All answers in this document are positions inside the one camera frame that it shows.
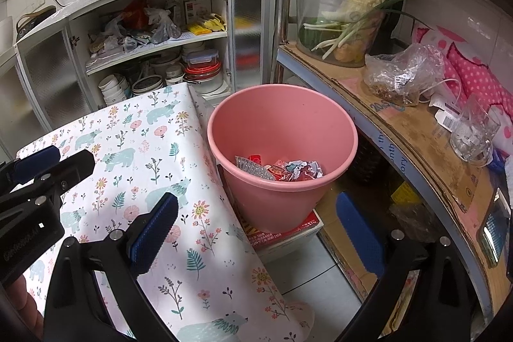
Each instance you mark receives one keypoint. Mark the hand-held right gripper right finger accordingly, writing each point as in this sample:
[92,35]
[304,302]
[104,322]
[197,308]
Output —
[358,234]

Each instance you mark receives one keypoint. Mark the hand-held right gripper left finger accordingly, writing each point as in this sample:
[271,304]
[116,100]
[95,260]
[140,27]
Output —
[154,238]

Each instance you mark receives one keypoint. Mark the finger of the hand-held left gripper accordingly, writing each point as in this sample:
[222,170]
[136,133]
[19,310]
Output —
[38,161]
[72,169]

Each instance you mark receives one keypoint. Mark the patterned wrapper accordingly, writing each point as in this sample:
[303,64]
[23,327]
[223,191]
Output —
[300,167]

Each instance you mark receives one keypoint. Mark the silver foil packet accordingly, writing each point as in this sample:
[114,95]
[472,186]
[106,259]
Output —
[250,167]

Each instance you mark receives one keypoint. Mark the pink plastic bucket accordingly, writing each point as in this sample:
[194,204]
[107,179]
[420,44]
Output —
[280,117]

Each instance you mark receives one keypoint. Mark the person's left hand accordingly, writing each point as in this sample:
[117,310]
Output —
[26,302]

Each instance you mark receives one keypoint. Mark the red and white carton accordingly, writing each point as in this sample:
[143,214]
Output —
[304,224]

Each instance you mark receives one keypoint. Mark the floral tablecloth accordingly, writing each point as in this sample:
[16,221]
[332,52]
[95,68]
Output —
[140,149]

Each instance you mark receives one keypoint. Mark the stack of white bowls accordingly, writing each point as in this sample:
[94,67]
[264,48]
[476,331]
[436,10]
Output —
[114,87]

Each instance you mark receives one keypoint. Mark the red snack packet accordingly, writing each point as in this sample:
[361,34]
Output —
[274,170]

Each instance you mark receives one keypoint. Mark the flattened cardboard sheet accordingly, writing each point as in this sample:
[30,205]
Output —
[421,141]

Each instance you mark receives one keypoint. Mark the stack of plates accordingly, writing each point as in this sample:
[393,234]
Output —
[147,84]

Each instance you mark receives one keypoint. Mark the white rice cooker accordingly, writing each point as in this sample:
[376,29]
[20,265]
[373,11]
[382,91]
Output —
[6,35]

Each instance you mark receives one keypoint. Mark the black smartphone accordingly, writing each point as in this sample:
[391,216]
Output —
[495,230]

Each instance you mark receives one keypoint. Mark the black electric cooker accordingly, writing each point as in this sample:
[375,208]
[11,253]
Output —
[34,21]

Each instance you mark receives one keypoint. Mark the white labelled packet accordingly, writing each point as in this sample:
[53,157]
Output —
[445,117]

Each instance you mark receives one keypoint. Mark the glass mug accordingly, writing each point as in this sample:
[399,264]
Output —
[475,133]

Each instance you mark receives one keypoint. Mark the white pot with red lid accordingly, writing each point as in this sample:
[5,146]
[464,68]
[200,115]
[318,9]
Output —
[204,83]

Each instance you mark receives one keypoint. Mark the clear bag with label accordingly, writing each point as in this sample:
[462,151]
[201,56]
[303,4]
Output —
[400,73]

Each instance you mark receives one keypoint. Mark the red plastic bag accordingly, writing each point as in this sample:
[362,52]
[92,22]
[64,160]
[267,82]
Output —
[134,11]

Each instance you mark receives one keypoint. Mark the grey plastic bag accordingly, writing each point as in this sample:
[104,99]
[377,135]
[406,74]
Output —
[162,25]

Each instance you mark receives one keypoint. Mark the clear lidded food container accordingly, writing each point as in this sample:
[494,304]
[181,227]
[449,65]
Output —
[200,56]

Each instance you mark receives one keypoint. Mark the yellow packets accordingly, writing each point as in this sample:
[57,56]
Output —
[204,25]

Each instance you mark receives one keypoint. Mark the pink dotted cloth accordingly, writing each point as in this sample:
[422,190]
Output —
[473,73]

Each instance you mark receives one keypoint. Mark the green onions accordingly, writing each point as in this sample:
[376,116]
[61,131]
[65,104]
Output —
[340,37]

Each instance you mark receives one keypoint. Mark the white printed carton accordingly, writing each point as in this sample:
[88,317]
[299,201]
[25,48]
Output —
[196,7]

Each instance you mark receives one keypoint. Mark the clear glass bowl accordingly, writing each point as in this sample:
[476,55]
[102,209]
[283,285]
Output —
[308,13]

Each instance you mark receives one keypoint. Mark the metal pole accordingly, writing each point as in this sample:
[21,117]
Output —
[282,5]

